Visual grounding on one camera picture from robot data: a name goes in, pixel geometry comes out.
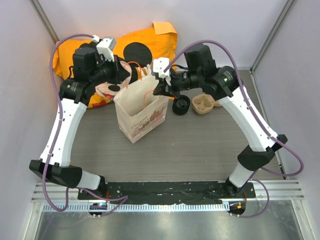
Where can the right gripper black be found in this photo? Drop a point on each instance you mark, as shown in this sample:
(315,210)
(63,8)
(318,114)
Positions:
(160,89)

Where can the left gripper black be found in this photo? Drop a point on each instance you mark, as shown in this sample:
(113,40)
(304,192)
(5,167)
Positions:
(120,73)

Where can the black cup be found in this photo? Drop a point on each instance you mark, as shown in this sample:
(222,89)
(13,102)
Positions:
(181,105)

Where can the paper takeout bag orange handles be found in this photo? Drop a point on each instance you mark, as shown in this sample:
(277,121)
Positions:
(138,111)

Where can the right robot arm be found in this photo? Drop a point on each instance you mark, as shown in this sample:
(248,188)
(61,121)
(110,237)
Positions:
(225,87)

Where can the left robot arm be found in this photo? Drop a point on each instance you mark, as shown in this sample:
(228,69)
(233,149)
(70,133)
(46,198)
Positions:
(92,66)

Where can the orange Mickey Mouse pillow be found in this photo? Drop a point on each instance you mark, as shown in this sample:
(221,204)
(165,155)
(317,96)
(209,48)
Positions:
(135,51)

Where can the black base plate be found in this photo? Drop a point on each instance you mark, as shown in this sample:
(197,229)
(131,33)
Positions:
(174,192)

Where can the aluminium rail frame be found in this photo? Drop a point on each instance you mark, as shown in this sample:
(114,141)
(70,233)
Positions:
(76,200)

